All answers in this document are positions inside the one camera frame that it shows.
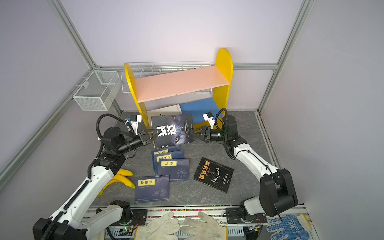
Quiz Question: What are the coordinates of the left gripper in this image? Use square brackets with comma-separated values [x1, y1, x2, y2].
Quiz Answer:
[117, 129, 161, 155]

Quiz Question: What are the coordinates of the dark wolf cover book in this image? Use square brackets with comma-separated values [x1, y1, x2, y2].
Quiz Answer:
[151, 114, 195, 149]

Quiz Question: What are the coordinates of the black book orange title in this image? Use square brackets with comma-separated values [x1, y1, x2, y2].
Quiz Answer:
[193, 158, 234, 193]

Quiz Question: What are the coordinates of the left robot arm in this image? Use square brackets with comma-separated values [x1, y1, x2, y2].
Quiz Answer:
[33, 114, 161, 240]

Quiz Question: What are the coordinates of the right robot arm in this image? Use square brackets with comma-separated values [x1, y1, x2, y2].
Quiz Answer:
[191, 108, 299, 222]

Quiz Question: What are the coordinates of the navy book back of pile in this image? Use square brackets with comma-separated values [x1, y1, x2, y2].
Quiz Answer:
[152, 146, 181, 162]

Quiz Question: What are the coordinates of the navy book of pile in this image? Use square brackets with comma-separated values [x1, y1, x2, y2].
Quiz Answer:
[153, 150, 184, 174]
[157, 159, 190, 182]
[152, 146, 181, 162]

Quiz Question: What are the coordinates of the navy book middle of pile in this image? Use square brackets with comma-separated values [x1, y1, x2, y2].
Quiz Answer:
[153, 150, 184, 174]

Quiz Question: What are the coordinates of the navy book top of pile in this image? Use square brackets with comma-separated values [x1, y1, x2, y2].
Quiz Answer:
[157, 159, 190, 182]

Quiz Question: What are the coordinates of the yellow banana bunch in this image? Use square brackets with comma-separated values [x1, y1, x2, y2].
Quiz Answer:
[97, 169, 136, 198]

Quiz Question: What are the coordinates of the navy book front left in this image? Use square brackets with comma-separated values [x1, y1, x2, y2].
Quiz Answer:
[135, 175, 170, 204]

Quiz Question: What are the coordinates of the yellow shelf with pink and blue boards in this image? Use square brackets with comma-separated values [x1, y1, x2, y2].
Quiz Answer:
[124, 48, 234, 128]

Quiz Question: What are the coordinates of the white mesh box basket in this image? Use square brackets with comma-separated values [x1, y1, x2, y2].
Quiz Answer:
[73, 71, 121, 112]

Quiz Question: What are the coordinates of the white work glove centre right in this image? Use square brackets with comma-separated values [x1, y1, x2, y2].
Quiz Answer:
[180, 212, 228, 240]

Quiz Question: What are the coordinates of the white work glove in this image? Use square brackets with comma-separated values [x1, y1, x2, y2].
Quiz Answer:
[180, 212, 228, 240]
[134, 212, 180, 240]

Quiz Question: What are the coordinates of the white work glove centre left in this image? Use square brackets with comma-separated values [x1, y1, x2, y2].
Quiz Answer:
[134, 212, 180, 240]

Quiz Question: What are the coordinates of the blue dotted knit glove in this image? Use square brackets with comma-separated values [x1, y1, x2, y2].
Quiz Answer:
[267, 215, 313, 240]

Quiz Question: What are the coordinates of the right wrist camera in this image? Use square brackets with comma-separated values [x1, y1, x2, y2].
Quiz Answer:
[203, 112, 217, 129]

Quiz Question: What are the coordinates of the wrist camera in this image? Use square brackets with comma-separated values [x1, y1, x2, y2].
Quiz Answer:
[203, 112, 217, 129]
[125, 115, 142, 135]

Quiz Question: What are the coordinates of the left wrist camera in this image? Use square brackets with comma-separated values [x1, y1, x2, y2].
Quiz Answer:
[125, 115, 142, 135]

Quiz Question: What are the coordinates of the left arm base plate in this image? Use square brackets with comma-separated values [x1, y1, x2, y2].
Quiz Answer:
[111, 209, 148, 226]

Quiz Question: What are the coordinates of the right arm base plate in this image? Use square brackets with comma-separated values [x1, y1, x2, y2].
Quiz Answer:
[223, 207, 267, 224]

